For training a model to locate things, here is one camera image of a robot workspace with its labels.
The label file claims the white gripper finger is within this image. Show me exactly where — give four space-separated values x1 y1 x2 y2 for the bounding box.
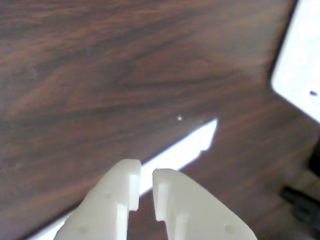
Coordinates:
152 168 260 240
52 158 143 240

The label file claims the white perforated plastic tray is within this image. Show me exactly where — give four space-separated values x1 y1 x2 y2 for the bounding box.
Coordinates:
270 0 320 125

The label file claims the white paper-wrapped straw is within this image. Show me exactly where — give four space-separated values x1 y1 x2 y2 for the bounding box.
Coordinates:
24 118 218 240

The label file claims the black blurry object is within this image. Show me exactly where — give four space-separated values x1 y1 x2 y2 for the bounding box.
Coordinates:
279 149 320 227

